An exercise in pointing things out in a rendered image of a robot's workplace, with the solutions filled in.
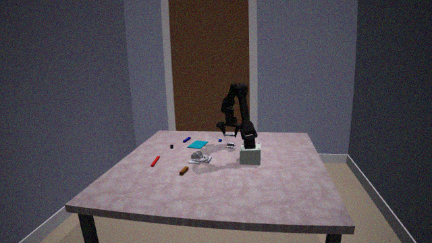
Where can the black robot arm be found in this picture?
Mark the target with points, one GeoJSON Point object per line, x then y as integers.
{"type": "Point", "coordinates": [246, 127]}

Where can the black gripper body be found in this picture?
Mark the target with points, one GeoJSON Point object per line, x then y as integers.
{"type": "Point", "coordinates": [229, 122]}

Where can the brown cylinder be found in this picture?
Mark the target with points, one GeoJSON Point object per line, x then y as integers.
{"type": "Point", "coordinates": [183, 170]}

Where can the cyan flat plate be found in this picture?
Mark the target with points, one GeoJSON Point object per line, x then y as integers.
{"type": "Point", "coordinates": [197, 144]}

